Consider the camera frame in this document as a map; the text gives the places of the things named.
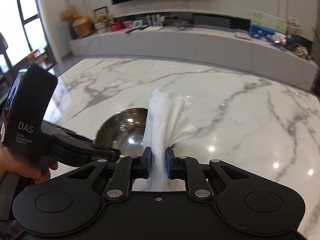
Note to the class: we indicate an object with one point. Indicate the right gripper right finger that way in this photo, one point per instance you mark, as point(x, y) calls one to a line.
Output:
point(170, 161)

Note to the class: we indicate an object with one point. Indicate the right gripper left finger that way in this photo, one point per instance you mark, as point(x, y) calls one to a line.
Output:
point(145, 163)

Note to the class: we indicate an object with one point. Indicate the blue steel bowl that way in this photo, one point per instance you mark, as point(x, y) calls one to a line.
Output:
point(124, 131)

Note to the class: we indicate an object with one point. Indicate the person's left hand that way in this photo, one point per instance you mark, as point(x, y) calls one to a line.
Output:
point(11, 163)

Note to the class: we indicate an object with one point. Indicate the golden round vase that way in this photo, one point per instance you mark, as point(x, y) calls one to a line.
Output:
point(83, 26)

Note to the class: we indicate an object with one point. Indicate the dried flower bouquet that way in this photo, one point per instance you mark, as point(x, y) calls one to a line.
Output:
point(69, 14)

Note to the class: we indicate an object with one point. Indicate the red gift box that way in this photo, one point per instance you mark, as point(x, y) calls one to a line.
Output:
point(116, 26)

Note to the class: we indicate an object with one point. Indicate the framed certificate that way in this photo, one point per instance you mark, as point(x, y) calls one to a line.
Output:
point(100, 13)

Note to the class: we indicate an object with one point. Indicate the white marble tv console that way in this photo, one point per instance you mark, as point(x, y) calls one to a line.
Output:
point(210, 46)

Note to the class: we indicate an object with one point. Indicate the colourful painting board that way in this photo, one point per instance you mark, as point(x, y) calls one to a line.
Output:
point(268, 28)

